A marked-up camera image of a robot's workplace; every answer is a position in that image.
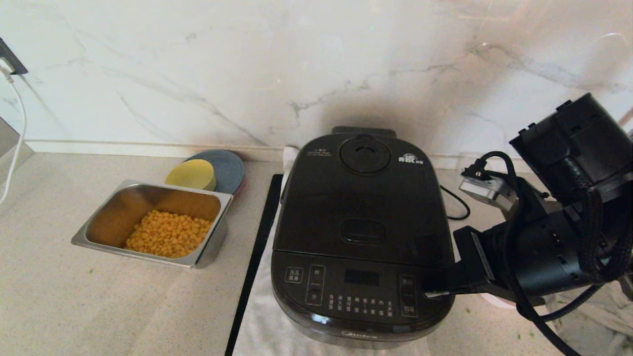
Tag yellow bowl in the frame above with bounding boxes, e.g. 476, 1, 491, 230
165, 159, 217, 192

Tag white towel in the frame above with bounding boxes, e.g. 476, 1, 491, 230
232, 146, 431, 356

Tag white round bowl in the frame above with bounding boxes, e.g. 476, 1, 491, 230
481, 293, 519, 310

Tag black power cord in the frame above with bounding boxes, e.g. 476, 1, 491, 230
440, 185, 470, 222

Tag white charger cable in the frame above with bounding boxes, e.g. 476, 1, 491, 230
0, 59, 28, 206

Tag black rice cooker lid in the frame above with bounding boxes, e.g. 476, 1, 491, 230
273, 126, 455, 270

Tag long black strip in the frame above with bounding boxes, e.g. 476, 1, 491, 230
225, 173, 284, 356

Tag stainless steel tray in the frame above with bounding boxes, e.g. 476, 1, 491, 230
72, 179, 234, 269

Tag grey-blue plate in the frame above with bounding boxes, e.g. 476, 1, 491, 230
184, 149, 245, 196

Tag yellow corn kernels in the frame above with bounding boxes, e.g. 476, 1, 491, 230
125, 210, 214, 258

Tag black smooth arm cable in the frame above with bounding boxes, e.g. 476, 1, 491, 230
477, 151, 601, 356

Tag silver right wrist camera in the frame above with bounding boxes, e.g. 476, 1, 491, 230
458, 167, 516, 214

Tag black braided cable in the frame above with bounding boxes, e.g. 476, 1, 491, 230
576, 171, 633, 283

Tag crumpled white cloth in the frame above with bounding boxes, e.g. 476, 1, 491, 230
544, 279, 633, 356

